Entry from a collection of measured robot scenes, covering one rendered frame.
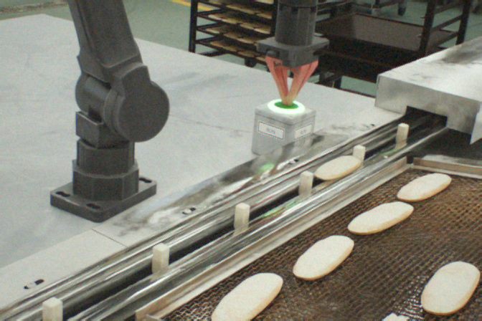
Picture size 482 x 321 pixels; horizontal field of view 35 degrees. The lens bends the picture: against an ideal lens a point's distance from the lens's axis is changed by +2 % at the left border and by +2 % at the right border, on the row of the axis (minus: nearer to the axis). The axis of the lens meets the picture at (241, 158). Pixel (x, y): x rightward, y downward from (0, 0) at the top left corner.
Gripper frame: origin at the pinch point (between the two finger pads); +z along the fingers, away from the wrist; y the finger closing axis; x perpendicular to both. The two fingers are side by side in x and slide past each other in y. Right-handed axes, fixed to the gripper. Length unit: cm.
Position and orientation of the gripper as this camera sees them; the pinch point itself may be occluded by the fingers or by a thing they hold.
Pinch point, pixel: (287, 99)
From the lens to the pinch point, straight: 116.7
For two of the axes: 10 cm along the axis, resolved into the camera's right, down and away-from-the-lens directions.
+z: -0.8, 9.2, 3.9
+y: -6.1, 2.7, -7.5
